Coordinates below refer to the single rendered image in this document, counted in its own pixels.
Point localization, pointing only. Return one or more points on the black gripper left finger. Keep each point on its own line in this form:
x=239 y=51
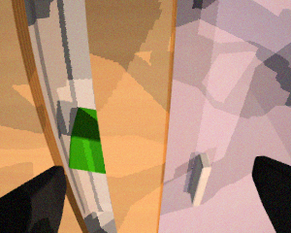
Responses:
x=36 y=206

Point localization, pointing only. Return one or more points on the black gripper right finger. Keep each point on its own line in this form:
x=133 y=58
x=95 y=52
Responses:
x=273 y=181

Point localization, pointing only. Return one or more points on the small green block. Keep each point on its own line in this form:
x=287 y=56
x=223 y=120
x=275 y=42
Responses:
x=85 y=151

